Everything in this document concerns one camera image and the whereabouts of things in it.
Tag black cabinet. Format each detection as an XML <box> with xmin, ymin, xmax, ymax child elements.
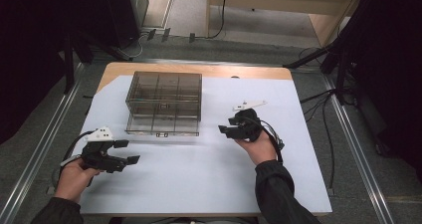
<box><xmin>99</xmin><ymin>0</ymin><xmax>149</xmax><ymax>50</ymax></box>

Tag black hanging cable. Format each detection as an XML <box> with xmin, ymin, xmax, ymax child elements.
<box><xmin>206</xmin><ymin>0</ymin><xmax>230</xmax><ymax>41</ymax></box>

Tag hand-held gripper cable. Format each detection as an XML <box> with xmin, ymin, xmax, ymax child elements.
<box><xmin>61</xmin><ymin>129</ymin><xmax>97</xmax><ymax>162</ymax></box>
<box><xmin>244</xmin><ymin>116</ymin><xmax>286</xmax><ymax>165</ymax></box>

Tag transparent drawer box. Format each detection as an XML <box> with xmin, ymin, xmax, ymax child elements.
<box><xmin>124</xmin><ymin>71</ymin><xmax>203</xmax><ymax>138</ymax></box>

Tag person's right hand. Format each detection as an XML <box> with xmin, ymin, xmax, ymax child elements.
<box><xmin>234</xmin><ymin>129</ymin><xmax>279</xmax><ymax>167</ymax></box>

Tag dark curtain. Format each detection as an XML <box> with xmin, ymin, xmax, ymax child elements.
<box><xmin>0</xmin><ymin>0</ymin><xmax>110</xmax><ymax>145</ymax></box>
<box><xmin>334</xmin><ymin>0</ymin><xmax>422</xmax><ymax>182</ymax></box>

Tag person's left hand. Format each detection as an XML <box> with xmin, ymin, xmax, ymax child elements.
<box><xmin>54</xmin><ymin>156</ymin><xmax>104</xmax><ymax>205</ymax></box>

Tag metal floor rail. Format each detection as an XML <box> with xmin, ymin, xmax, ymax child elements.
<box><xmin>321</xmin><ymin>74</ymin><xmax>396</xmax><ymax>224</ymax></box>
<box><xmin>0</xmin><ymin>62</ymin><xmax>86</xmax><ymax>224</ymax></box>
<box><xmin>79</xmin><ymin>58</ymin><xmax>332</xmax><ymax>69</ymax></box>

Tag black floor cables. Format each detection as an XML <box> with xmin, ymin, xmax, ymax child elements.
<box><xmin>299</xmin><ymin>46</ymin><xmax>353</xmax><ymax>192</ymax></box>

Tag white floor cable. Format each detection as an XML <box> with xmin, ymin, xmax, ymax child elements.
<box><xmin>113</xmin><ymin>34</ymin><xmax>148</xmax><ymax>62</ymax></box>

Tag white table mat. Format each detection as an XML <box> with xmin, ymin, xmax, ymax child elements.
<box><xmin>79</xmin><ymin>74</ymin><xmax>333</xmax><ymax>216</ymax></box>

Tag right hand-held gripper cable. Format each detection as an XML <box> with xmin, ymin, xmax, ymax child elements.
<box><xmin>244</xmin><ymin>116</ymin><xmax>286</xmax><ymax>165</ymax></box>

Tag black metal stand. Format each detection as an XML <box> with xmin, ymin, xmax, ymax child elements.
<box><xmin>282</xmin><ymin>34</ymin><xmax>353</xmax><ymax>106</ymax></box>
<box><xmin>61</xmin><ymin>31</ymin><xmax>98</xmax><ymax>95</ymax></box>

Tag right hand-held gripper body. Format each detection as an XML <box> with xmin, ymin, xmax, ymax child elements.
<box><xmin>231</xmin><ymin>100</ymin><xmax>269</xmax><ymax>143</ymax></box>

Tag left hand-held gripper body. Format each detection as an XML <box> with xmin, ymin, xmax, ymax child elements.
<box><xmin>81</xmin><ymin>126</ymin><xmax>129</xmax><ymax>174</ymax></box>

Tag wooden shelf unit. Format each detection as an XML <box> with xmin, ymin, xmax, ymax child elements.
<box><xmin>204</xmin><ymin>0</ymin><xmax>367</xmax><ymax>49</ymax></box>

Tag left hand-held gripper cable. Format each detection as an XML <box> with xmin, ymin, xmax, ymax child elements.
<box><xmin>61</xmin><ymin>129</ymin><xmax>97</xmax><ymax>162</ymax></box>

